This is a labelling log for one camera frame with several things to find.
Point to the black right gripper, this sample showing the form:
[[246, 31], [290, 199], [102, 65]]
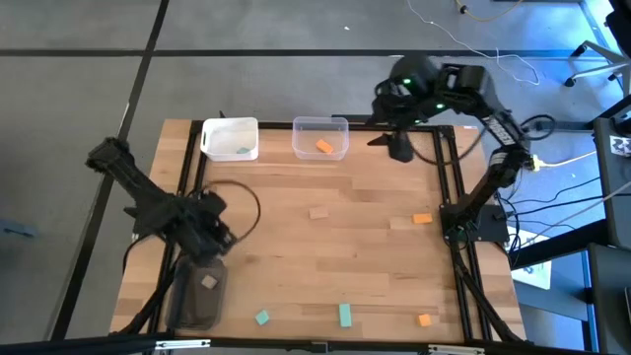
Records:
[[397, 111]]

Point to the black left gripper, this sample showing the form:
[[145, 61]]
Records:
[[212, 239]]

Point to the small wooden square block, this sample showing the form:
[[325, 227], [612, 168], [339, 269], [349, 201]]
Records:
[[209, 281]]

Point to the small teal square block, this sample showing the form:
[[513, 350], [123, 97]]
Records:
[[262, 317]]

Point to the teal rectangular block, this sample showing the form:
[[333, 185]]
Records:
[[243, 150]]

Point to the wooden rectangular block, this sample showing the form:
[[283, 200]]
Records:
[[318, 213]]

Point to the long teal block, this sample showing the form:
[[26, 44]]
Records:
[[345, 315]]

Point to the small orange square block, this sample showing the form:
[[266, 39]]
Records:
[[425, 320]]

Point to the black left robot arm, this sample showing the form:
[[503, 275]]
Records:
[[148, 197]]

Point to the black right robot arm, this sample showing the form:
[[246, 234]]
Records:
[[503, 133]]

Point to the dark smoked plastic bin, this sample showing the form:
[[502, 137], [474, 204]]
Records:
[[194, 305]]

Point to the clear plastic bin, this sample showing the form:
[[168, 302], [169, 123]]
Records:
[[308, 140]]

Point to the white plastic bin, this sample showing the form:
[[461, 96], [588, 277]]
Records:
[[229, 138]]

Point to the yellow white power plug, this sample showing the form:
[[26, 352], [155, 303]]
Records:
[[533, 162]]

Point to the white paper sheet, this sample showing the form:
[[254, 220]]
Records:
[[535, 273]]

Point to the black diagonal beam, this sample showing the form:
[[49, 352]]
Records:
[[557, 245]]

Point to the grey cabinet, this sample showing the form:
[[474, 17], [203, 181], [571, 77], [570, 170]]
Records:
[[611, 296], [609, 197]]

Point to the office chair with grey base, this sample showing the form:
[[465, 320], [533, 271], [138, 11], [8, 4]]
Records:
[[599, 49]]

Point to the black white marker tag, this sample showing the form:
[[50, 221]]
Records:
[[620, 145]]

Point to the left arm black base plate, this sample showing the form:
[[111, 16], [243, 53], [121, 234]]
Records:
[[148, 232]]

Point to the silver metal bracket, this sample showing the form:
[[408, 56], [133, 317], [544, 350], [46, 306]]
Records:
[[456, 349], [182, 343]]

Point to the black aluminium table frame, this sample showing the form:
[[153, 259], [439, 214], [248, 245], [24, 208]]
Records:
[[276, 126]]

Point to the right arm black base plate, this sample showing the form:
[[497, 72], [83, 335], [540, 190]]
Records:
[[488, 227]]

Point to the black table edge rail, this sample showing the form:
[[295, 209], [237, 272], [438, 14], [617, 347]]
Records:
[[98, 343]]

